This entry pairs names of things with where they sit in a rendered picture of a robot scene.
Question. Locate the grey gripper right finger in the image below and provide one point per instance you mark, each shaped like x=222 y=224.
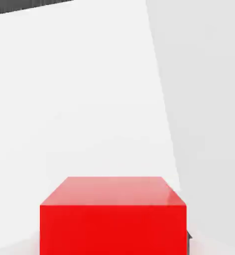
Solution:
x=189 y=242

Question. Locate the small red cube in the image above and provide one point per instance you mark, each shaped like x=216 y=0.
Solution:
x=113 y=229

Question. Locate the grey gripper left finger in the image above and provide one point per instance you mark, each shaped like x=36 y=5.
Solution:
x=29 y=249

